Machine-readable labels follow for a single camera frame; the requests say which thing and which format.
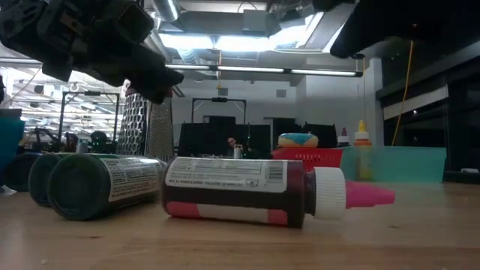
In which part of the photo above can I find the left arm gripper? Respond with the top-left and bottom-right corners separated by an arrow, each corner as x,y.
37,0 -> 184,105

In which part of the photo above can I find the yellow food colouring bottle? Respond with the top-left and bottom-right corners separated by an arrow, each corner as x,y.
352,119 -> 374,181

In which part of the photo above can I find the blue frosted toy donut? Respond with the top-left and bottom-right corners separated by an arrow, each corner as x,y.
277,132 -> 320,149

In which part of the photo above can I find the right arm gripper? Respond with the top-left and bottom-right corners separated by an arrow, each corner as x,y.
329,0 -> 480,59

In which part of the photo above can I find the red plastic basket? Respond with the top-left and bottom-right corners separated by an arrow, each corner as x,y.
271,146 -> 344,173

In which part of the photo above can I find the red food colouring bottle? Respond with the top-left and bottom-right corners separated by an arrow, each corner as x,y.
160,156 -> 397,230

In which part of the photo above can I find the blue plastic bin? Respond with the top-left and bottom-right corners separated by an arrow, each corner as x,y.
0,108 -> 26,181

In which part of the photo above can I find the metal box grater red handle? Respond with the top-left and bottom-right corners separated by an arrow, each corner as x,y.
115,88 -> 176,163

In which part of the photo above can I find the overhead LED light bar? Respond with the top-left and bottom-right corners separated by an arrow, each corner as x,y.
0,57 -> 364,78

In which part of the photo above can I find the black background rig frame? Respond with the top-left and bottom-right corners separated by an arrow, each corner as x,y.
58,90 -> 121,146
191,97 -> 248,125

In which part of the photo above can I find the wide black partition panel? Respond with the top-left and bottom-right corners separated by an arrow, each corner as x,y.
178,115 -> 249,158

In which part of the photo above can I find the teal plastic bin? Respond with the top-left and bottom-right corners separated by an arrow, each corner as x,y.
339,145 -> 449,184

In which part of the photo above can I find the person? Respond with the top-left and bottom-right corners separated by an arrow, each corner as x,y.
62,130 -> 80,153
226,136 -> 239,158

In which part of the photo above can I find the silver round air duct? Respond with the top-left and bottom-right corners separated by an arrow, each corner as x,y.
149,0 -> 182,23

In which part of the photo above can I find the green food colouring bottle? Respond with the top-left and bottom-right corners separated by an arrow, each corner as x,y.
46,153 -> 168,222
27,152 -> 67,208

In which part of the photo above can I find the hanging yellow cable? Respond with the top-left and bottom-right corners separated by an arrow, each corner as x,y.
391,37 -> 416,147

